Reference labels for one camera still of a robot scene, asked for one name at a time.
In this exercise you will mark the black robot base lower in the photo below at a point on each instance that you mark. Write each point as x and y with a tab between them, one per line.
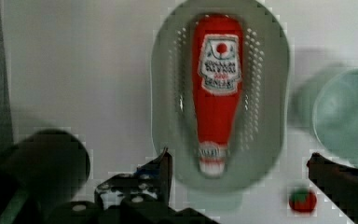
39	173

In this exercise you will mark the green cup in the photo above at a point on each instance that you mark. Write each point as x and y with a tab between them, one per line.
327	106

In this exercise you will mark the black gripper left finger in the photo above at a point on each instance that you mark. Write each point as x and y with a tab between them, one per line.
141	197

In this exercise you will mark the red ketchup bottle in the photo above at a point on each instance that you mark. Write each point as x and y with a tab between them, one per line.
217	78

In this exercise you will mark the green oval strainer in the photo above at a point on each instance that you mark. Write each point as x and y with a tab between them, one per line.
259	128

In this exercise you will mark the toy tomato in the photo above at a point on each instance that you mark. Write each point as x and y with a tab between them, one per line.
303	200

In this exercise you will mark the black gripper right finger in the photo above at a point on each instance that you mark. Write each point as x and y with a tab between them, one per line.
337	181

